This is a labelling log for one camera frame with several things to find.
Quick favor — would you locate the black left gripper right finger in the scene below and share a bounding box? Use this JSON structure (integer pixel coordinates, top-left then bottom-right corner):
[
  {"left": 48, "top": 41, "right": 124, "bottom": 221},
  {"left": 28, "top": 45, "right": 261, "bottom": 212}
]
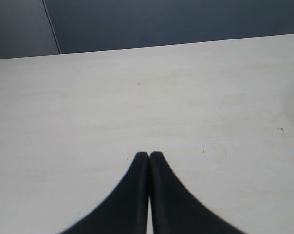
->
[{"left": 149, "top": 151, "right": 243, "bottom": 234}]

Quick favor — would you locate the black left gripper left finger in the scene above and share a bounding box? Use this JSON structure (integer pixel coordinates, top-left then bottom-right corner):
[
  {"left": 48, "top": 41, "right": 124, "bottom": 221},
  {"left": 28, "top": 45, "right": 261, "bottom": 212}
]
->
[{"left": 63, "top": 152, "right": 149, "bottom": 234}]

